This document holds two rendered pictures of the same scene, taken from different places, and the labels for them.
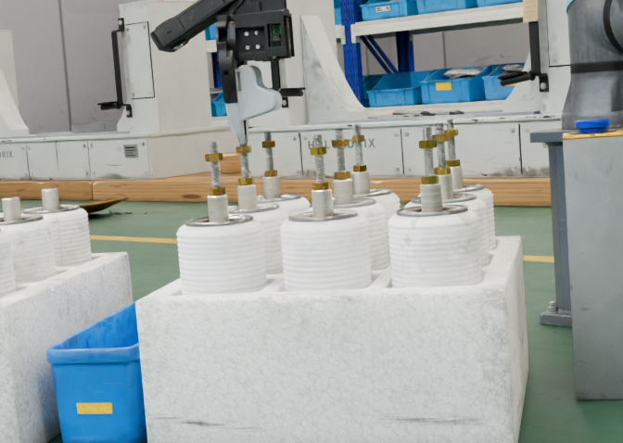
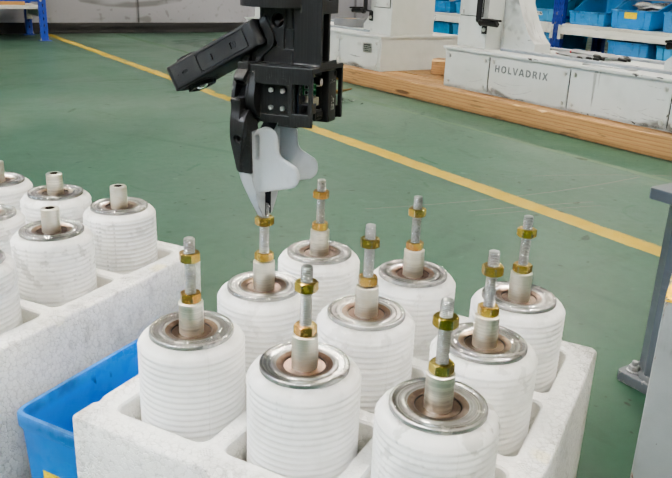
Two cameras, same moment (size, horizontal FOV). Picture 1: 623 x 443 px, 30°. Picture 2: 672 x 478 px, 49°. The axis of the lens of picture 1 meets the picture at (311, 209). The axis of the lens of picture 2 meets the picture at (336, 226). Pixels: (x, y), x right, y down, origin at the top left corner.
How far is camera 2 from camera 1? 0.77 m
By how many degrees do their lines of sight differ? 19
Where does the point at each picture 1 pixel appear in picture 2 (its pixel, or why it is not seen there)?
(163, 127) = (393, 32)
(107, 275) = (160, 283)
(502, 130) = (658, 88)
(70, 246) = (126, 251)
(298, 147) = (487, 69)
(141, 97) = (381, 6)
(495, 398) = not seen: outside the picture
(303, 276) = (258, 445)
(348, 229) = (318, 407)
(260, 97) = (280, 170)
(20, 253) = (44, 272)
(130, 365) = not seen: hidden behind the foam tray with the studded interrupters
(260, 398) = not seen: outside the picture
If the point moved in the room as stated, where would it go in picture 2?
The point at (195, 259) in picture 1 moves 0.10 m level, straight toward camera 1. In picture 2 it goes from (145, 381) to (92, 449)
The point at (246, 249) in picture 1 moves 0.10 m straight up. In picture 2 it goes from (204, 384) to (202, 276)
